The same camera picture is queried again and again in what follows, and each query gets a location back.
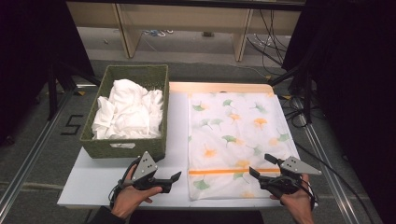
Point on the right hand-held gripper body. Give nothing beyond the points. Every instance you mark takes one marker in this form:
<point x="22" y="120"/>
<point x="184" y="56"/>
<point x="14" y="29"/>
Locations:
<point x="295" y="166"/>

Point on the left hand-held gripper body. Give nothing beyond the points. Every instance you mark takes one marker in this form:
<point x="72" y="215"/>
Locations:
<point x="144" y="168"/>

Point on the green woven basket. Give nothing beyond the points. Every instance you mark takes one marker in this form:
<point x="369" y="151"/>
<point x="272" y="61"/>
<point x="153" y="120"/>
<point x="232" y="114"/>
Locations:
<point x="124" y="151"/>

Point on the leaf print laundry bag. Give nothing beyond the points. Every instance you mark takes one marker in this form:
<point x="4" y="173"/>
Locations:
<point x="236" y="137"/>

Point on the white cloth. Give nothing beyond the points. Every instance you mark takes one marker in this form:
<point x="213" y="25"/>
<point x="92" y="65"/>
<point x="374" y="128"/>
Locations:
<point x="127" y="109"/>

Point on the person's left hand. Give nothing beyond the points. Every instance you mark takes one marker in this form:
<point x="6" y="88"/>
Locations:
<point x="129" y="199"/>

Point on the person's right hand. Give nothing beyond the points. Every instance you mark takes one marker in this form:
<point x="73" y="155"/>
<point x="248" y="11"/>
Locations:
<point x="299" y="205"/>

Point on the white table sheet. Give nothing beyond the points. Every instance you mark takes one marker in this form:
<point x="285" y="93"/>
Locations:
<point x="93" y="180"/>

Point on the black metal stand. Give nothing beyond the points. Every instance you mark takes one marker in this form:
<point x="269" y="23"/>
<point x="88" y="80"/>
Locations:
<point x="308" y="93"/>
<point x="52" y="93"/>

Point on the black curtain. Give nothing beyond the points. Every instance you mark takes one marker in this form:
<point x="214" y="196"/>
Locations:
<point x="358" y="77"/>
<point x="28" y="46"/>

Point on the small dark floor box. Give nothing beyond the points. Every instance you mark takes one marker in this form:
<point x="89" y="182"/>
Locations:
<point x="208" y="34"/>

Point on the light wooden shelf unit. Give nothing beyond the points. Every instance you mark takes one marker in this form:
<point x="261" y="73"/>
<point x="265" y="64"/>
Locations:
<point x="186" y="15"/>

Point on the aluminium floor rail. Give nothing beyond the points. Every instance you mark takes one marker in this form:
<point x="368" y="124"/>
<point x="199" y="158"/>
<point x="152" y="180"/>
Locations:
<point x="330" y="174"/>
<point x="34" y="149"/>

